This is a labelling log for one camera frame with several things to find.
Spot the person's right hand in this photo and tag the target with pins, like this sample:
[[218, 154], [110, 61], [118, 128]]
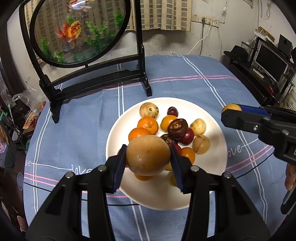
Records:
[[290, 176]]

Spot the clear plastic bag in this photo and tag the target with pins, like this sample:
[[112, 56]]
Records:
[[27, 97]]

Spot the black speaker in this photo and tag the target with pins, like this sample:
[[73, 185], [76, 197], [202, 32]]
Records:
[[285, 44]]

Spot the small tan potato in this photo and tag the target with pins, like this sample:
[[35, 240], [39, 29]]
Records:
[[198, 126]]

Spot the wooden side table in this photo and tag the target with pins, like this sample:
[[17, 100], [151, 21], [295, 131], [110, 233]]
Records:
[[29, 127]]

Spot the round goldfish screen black stand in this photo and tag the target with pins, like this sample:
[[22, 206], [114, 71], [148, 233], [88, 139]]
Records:
[[76, 32]]

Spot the dark purple mangosteen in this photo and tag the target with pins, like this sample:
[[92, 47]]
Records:
[[167, 139], [177, 128]]

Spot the white remote control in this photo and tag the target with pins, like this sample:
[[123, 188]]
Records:
[[258, 73]]

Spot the small yellow green plum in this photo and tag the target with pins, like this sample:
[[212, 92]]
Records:
[[173, 179]]

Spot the beige checked curtain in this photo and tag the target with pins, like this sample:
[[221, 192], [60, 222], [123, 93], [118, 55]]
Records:
[[166, 14]]

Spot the white round plate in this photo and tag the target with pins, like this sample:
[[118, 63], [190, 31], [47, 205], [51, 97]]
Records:
[[208, 166]]

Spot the bunch of red cherries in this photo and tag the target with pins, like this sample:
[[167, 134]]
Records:
[[33, 120]]

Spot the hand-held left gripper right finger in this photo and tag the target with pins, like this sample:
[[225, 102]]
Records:
[[177, 171]]

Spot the white wall socket strip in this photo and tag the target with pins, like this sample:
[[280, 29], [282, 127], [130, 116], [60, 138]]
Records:
[[205, 20]]

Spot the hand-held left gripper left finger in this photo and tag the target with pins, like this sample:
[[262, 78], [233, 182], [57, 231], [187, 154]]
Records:
[[119, 172]]

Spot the speckled tan longan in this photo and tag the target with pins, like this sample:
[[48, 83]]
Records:
[[149, 110]]

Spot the large tan potato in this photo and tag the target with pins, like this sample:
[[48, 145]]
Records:
[[148, 154]]

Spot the blue striped tablecloth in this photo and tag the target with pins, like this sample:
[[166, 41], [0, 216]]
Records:
[[81, 115]]

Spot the purple plastic cup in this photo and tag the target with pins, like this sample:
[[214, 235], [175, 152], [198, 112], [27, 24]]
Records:
[[20, 182]]

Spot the white bucket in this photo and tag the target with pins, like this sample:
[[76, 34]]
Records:
[[291, 102]]

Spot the computer monitor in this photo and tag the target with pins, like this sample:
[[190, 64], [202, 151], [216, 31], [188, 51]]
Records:
[[270, 59]]

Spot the large orange tangerine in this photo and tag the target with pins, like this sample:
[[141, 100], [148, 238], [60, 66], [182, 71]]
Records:
[[148, 125]]

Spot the black hat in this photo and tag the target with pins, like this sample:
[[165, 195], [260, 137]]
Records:
[[237, 52]]

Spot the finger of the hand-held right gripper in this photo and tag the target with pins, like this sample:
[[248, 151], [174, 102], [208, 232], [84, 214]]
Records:
[[245, 121], [253, 109]]

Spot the yellow orange tangerine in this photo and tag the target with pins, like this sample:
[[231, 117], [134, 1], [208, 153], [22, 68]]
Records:
[[165, 122]]

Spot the black desk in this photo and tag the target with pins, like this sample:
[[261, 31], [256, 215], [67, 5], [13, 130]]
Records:
[[245, 74]]

